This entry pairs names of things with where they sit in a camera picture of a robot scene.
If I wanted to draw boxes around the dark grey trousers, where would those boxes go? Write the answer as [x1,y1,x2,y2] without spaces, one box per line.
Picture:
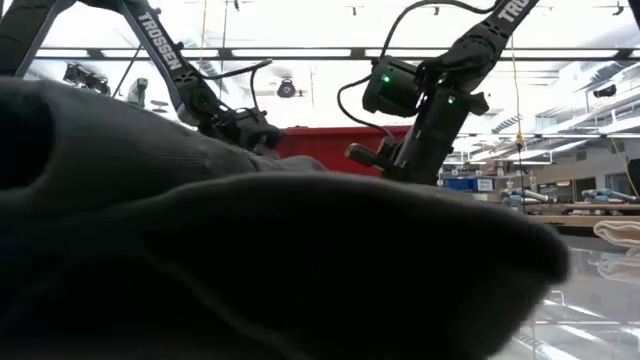
[0,77,571,360]

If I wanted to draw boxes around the red plastic laundry basket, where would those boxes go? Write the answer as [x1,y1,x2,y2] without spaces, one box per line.
[276,125,416,178]

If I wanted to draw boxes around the blue storage box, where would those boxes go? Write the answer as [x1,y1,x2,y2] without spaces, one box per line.
[442,176,497,194]

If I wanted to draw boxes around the black ceiling lamp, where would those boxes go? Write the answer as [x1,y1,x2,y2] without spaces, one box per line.
[275,77,298,100]

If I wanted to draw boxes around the black ceiling track lights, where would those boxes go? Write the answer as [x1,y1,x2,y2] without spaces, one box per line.
[62,62,112,97]

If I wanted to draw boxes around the black chair backrest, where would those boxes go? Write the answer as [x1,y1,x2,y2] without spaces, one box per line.
[627,158,640,197]

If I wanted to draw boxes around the cream canvas tote bag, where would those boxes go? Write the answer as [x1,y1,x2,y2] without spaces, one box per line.
[592,219,640,250]

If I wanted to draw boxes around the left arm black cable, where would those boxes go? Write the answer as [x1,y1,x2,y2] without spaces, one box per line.
[197,58,275,114]

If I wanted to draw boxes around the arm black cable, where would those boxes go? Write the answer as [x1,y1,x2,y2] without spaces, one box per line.
[335,0,501,141]
[197,58,275,114]

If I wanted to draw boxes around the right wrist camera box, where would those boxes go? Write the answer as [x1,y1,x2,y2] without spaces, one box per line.
[344,141,396,170]

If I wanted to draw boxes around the black overhead rail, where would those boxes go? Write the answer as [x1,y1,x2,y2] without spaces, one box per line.
[29,46,640,63]

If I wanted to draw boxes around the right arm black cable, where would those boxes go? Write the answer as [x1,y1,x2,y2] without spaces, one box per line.
[335,0,501,141]

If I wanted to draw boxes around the long black cable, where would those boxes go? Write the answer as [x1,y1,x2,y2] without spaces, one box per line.
[111,43,146,100]

